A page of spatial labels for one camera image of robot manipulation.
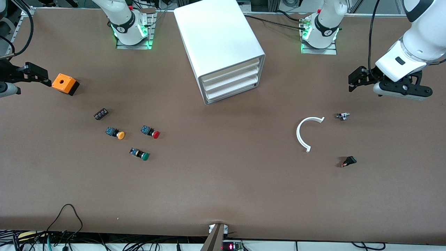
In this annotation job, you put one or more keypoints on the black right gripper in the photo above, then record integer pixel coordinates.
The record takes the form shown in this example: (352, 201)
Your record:
(9, 71)

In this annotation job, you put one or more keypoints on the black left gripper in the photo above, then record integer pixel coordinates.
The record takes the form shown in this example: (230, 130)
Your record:
(368, 74)

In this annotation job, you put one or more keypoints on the white lowest cabinet drawer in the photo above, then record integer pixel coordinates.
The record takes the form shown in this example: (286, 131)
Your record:
(231, 89)

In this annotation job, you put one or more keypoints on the green push button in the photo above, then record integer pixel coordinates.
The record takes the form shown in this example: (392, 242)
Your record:
(144, 156)

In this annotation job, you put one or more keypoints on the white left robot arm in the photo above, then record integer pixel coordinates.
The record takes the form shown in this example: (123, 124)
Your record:
(418, 45)

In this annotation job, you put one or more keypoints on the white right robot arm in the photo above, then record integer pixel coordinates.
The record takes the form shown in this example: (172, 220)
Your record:
(122, 21)

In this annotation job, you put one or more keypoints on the yellow push button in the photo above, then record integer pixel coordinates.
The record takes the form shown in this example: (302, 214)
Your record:
(120, 135)

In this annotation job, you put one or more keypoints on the red push button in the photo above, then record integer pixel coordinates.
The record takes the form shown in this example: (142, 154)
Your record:
(150, 131)

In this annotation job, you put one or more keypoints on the white middle cabinet drawer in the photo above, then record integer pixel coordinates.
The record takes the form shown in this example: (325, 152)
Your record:
(230, 80)

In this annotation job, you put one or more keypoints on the white highest cabinet drawer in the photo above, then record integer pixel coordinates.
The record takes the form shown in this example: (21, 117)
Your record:
(230, 71)

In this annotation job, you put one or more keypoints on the white three-drawer cabinet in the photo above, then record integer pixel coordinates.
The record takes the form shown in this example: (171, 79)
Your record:
(219, 35)

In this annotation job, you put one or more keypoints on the orange box with black base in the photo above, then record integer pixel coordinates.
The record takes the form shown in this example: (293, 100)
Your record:
(62, 83)

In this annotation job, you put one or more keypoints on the chrome metal valve fitting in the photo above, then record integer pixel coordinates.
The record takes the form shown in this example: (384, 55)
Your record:
(343, 116)

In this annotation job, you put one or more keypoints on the small dark contact block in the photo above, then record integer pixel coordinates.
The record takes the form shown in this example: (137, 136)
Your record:
(101, 114)

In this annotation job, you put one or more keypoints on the small device red display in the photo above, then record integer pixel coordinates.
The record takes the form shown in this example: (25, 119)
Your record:
(231, 246)

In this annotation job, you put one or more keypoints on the long aluminium frame rail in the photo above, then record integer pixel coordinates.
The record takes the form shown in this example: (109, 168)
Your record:
(14, 38)

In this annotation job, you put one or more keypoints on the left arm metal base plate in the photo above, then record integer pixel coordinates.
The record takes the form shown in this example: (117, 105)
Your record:
(318, 51)

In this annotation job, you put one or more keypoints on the short aluminium frame profile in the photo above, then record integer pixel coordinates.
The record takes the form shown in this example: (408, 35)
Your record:
(24, 8)

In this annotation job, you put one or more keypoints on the black square switch red terminal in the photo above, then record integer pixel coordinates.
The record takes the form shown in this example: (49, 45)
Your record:
(349, 161)

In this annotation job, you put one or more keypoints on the white semicircular plastic bracket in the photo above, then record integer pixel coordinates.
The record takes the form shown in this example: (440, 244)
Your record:
(298, 134)

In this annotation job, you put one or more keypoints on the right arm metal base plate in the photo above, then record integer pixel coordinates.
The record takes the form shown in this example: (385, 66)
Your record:
(132, 47)

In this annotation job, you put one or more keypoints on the brown camera pole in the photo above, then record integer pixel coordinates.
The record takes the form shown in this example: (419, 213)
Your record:
(214, 240)

